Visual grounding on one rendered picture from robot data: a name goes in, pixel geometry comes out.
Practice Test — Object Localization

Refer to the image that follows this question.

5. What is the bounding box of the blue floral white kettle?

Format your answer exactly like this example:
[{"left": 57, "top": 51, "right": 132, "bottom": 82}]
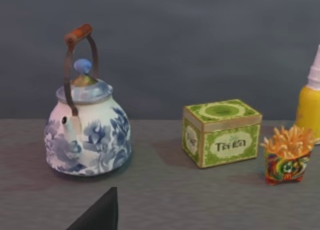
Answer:
[{"left": 43, "top": 23, "right": 133, "bottom": 177}]

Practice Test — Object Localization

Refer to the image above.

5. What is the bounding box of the green tea box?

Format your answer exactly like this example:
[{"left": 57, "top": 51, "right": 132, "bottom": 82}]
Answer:
[{"left": 182, "top": 98, "right": 263, "bottom": 169}]

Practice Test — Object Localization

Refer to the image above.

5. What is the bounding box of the yellow bottle with white cap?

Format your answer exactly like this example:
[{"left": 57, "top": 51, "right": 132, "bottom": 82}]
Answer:
[{"left": 294, "top": 44, "right": 320, "bottom": 146}]

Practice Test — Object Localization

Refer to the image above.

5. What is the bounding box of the french fries carton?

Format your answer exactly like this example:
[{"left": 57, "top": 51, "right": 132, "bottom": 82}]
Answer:
[{"left": 259, "top": 125, "right": 315, "bottom": 185}]

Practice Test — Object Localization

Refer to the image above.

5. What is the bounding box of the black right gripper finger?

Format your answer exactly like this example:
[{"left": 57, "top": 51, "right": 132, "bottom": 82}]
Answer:
[{"left": 65, "top": 186, "right": 118, "bottom": 230}]

